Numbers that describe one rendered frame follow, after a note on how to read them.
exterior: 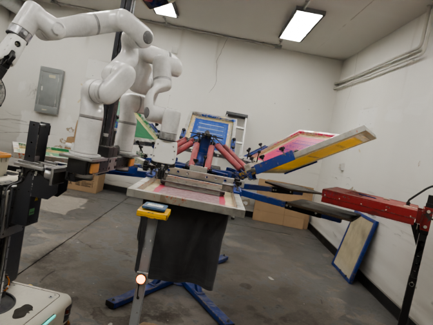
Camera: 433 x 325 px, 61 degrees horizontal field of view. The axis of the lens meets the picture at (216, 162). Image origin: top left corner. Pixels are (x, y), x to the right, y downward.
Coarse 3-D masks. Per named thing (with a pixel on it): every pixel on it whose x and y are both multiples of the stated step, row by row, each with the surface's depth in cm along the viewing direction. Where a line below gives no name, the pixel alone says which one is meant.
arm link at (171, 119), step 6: (168, 108) 156; (168, 114) 155; (174, 114) 155; (180, 114) 158; (162, 120) 156; (168, 120) 155; (174, 120) 155; (162, 126) 156; (168, 126) 155; (174, 126) 156; (168, 132) 155; (174, 132) 156
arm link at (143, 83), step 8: (144, 48) 173; (152, 48) 174; (144, 56) 174; (152, 56) 175; (144, 64) 180; (136, 72) 183; (144, 72) 183; (136, 80) 184; (144, 80) 185; (152, 80) 190; (136, 88) 186; (144, 88) 187
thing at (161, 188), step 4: (160, 184) 229; (156, 188) 212; (160, 188) 215; (164, 188) 217; (168, 188) 220; (172, 188) 223; (176, 188) 225; (160, 192) 203; (164, 192) 205; (168, 192) 207; (172, 192) 209; (176, 192) 212; (180, 192) 215; (184, 192) 217; (188, 192) 220; (180, 196) 202; (184, 196) 205; (188, 196) 207
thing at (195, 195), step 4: (192, 192) 223; (196, 192) 225; (192, 196) 209; (196, 196) 212; (200, 196) 215; (204, 196) 217; (208, 196) 220; (212, 196) 222; (216, 196) 226; (220, 196) 229; (200, 200) 202; (204, 200) 205; (208, 200) 207; (212, 200) 209; (216, 200) 212; (220, 200) 215; (224, 200) 217; (224, 204) 203
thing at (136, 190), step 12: (144, 180) 212; (192, 180) 253; (132, 192) 178; (144, 192) 178; (156, 192) 181; (180, 204) 178; (192, 204) 178; (204, 204) 178; (216, 204) 179; (240, 204) 192; (240, 216) 179
